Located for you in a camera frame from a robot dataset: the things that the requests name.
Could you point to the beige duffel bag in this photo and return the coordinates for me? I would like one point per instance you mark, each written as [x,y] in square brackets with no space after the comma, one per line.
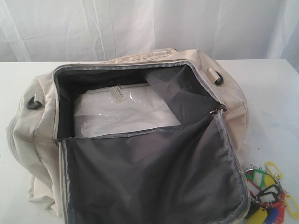
[185,174]

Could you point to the metal key ring zipper pull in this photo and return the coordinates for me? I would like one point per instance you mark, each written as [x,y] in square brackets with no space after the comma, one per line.
[215,111]

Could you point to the colourful plastic key tag bunch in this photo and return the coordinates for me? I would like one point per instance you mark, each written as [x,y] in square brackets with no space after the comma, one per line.
[269,201]

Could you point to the white plastic-wrapped packet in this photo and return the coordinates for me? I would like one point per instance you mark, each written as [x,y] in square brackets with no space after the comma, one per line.
[120,109]

